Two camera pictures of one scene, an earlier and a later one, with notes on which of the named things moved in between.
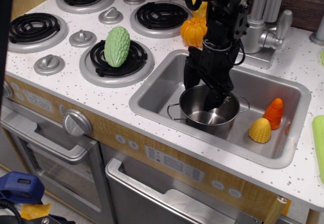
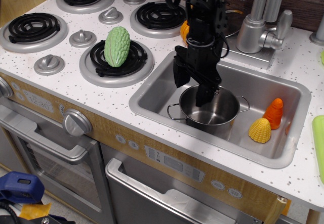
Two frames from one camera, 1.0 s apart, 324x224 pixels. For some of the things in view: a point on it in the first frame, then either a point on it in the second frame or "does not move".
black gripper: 212,66 → 198,61
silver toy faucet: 268,23 does not move
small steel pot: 218,122 does not move
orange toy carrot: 274,112 does not move
